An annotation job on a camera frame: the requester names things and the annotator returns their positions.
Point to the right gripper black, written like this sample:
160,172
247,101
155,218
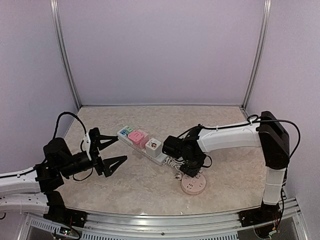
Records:
190,172

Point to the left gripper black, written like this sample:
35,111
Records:
102,165

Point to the round pink power socket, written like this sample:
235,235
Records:
193,185

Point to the white multicolour power strip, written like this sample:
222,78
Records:
159,160

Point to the green plug adapter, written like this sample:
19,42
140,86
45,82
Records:
128,130

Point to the pink cube socket adapter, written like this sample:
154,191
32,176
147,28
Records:
141,145

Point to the white cube socket adapter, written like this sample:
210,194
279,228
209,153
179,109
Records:
153,147

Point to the pink plug adapter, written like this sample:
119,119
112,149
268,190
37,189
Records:
136,137

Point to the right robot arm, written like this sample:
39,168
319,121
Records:
262,131

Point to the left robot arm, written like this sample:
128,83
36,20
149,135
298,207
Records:
34,190

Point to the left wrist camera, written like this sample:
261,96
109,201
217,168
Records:
86,143

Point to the front aluminium rail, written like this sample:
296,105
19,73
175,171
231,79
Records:
228,225

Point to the left aluminium frame post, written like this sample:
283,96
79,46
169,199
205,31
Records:
54,5

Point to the aluminium frame post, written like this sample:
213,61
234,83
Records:
54,5
258,53

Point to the right aluminium frame post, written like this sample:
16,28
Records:
258,53

